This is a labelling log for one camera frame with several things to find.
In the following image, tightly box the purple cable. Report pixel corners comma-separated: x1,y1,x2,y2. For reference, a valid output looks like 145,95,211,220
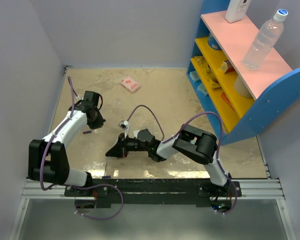
126,104,238,216
39,75,79,192

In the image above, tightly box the white dispenser bottle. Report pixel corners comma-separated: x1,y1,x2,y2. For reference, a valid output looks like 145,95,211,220
224,0,251,23

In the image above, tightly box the orange box on shelf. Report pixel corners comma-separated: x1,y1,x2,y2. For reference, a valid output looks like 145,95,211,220
220,92,235,111

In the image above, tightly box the clear water bottle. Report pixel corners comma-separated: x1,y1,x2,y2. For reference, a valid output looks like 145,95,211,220
242,8,289,71

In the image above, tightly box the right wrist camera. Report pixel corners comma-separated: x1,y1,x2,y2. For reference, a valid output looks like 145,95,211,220
118,120,130,138

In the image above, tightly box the white Kamenoko sponge pack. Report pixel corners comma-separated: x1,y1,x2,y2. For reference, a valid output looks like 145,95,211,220
120,75,141,93

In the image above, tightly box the white battery cover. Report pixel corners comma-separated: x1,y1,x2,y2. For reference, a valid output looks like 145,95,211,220
133,130,139,138

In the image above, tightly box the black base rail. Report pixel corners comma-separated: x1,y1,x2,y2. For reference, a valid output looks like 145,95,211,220
64,178,242,211

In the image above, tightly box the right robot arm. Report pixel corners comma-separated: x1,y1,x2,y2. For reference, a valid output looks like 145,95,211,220
105,125,231,197

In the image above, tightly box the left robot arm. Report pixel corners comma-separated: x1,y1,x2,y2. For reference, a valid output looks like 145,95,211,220
27,91,106,196

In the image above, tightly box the blue shelf unit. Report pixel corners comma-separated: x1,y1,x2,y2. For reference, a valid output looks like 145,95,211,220
188,0,300,145

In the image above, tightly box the yellow snack bag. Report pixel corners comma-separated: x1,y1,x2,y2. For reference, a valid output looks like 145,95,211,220
194,56,221,89

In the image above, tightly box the teal sponge pack on shelf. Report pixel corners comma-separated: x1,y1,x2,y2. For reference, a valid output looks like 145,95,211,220
189,70,201,83

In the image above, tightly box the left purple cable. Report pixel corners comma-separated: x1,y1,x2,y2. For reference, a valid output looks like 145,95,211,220
39,75,79,192

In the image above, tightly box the small orange white box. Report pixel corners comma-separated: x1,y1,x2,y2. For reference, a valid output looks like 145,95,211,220
219,60,236,74

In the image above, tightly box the blue can on shelf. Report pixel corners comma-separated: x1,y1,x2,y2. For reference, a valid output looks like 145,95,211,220
207,32,222,51

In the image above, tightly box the beige cylinder on shelf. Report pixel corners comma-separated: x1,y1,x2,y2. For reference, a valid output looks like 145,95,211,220
233,75,253,99

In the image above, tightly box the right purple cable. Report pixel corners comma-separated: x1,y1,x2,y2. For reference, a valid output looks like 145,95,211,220
126,104,238,216

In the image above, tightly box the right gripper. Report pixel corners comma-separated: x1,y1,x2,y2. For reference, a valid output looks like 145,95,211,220
106,132,151,158

